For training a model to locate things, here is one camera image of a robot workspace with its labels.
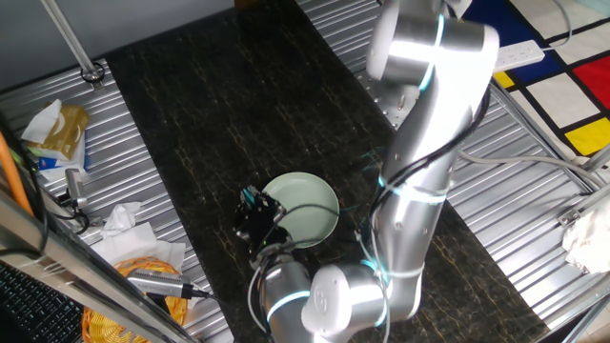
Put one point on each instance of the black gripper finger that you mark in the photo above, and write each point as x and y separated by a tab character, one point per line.
268	200
241	204

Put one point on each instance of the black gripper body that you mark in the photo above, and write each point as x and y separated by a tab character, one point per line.
259	224

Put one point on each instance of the teal plastic clothespin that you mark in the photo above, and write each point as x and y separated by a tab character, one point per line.
247	194

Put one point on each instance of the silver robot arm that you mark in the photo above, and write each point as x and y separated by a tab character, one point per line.
414	214

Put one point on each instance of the pale green round plate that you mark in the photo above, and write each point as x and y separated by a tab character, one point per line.
305	188

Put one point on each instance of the black marble pattern mat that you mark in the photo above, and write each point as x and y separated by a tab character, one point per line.
190	119

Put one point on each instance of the crumpled white tissue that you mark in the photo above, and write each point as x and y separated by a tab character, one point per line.
119	216

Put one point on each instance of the yellow wicker basket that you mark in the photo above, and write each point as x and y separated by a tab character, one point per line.
102	328

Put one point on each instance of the gold tissue box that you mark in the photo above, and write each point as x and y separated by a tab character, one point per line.
67	128

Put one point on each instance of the blue white tissue pack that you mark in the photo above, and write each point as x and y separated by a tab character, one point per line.
52	164

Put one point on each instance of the orange tube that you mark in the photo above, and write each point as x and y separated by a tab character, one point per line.
12	176

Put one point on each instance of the black keyboard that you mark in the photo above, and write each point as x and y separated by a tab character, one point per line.
33	309

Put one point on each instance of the thin aluminium pole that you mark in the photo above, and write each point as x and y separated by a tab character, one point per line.
71	40

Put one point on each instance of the white power strip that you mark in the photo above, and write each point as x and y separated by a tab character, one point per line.
522	53

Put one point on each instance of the aluminium corner profile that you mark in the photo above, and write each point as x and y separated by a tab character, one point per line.
579	209

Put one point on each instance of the colourful squares floor mat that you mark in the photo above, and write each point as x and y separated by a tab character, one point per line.
562	95

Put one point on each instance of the bunched white cloth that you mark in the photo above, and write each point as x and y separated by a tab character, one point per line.
588	243

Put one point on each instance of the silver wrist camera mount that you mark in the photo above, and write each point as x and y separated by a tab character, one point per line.
274	250

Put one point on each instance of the silver camera with plug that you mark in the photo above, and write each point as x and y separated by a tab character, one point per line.
152	281

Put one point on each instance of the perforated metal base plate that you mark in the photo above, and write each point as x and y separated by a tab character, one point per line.
388	102

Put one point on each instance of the silver camera on mount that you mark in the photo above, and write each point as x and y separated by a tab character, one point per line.
75	186

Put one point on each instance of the aluminium frame beam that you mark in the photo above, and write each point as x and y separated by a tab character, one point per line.
47	257

